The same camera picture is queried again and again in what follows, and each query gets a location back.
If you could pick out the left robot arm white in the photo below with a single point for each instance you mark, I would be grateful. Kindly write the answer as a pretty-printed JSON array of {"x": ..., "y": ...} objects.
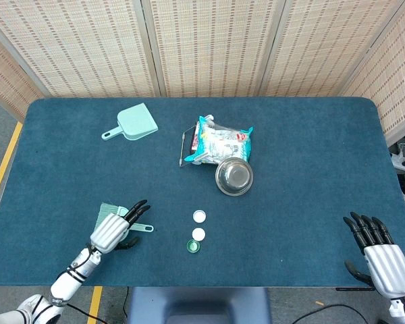
[{"x": 67, "y": 283}]

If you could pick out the stainless steel bowl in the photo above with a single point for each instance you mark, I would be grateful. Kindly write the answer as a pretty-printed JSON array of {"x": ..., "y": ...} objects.
[{"x": 234, "y": 175}]

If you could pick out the mint green dustpan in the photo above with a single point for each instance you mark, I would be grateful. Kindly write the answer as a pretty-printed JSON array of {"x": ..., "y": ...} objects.
[{"x": 136, "y": 123}]

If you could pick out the green bottle cap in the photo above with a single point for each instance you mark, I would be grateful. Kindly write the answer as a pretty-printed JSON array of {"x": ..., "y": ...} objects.
[{"x": 193, "y": 246}]

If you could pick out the woven folding screen panel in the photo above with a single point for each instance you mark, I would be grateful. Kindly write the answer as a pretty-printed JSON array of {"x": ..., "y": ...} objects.
[
  {"x": 87, "y": 47},
  {"x": 391, "y": 84},
  {"x": 6, "y": 84},
  {"x": 212, "y": 44},
  {"x": 324, "y": 47}
]

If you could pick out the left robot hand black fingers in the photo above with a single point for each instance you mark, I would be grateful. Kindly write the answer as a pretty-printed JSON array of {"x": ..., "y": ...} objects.
[{"x": 109, "y": 233}]

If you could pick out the small green brush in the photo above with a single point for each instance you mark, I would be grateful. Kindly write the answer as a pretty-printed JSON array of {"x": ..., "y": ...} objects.
[{"x": 106, "y": 211}]

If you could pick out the teal snack bag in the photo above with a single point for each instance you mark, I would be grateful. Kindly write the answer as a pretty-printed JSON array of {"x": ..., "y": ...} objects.
[{"x": 222, "y": 141}]

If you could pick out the translucent white bottle cap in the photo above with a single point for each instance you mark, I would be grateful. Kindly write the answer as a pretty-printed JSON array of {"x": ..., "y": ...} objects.
[{"x": 199, "y": 216}]

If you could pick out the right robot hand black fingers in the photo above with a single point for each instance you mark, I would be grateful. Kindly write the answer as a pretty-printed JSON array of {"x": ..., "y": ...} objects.
[{"x": 388, "y": 266}]

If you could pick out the white power strip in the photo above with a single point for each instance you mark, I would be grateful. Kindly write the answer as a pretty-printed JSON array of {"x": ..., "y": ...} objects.
[{"x": 403, "y": 160}]

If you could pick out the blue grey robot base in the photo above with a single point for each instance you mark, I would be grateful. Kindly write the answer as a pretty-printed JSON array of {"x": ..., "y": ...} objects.
[{"x": 199, "y": 305}]

